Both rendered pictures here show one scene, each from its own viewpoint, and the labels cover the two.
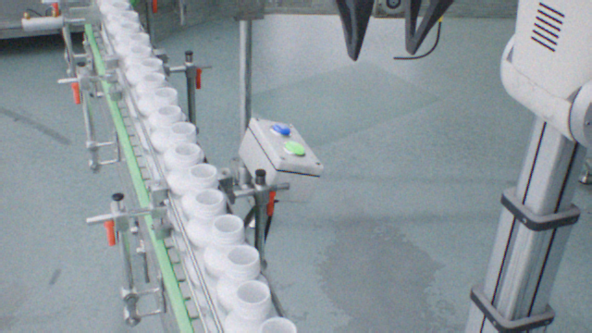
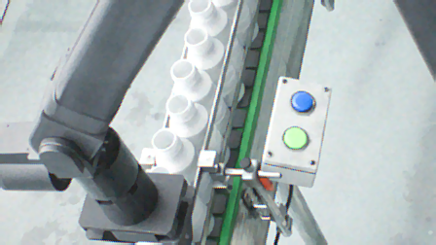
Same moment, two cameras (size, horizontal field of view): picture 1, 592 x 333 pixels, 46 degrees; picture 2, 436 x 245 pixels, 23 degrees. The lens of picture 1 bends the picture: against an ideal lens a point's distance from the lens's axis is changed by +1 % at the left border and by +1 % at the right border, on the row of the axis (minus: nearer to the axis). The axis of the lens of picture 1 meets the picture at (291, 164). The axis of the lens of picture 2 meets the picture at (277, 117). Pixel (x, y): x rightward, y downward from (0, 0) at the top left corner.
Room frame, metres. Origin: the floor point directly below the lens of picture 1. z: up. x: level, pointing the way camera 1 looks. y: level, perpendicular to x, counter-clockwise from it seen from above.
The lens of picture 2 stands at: (0.43, -0.66, 2.36)
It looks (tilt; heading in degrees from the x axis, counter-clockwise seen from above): 55 degrees down; 55
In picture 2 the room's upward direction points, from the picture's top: 27 degrees counter-clockwise
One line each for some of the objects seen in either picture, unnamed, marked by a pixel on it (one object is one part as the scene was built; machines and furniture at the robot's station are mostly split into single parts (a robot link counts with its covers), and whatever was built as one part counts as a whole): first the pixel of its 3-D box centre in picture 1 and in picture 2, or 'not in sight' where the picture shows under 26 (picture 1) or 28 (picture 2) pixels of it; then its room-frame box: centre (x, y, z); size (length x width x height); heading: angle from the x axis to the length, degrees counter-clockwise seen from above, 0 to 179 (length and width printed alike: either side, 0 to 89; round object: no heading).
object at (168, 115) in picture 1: (171, 156); (199, 98); (0.91, 0.19, 1.08); 0.06 x 0.06 x 0.17
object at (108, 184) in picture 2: not in sight; (95, 162); (0.63, -0.08, 1.57); 0.07 x 0.06 x 0.07; 115
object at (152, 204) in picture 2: not in sight; (124, 192); (0.63, -0.09, 1.51); 0.10 x 0.07 x 0.07; 111
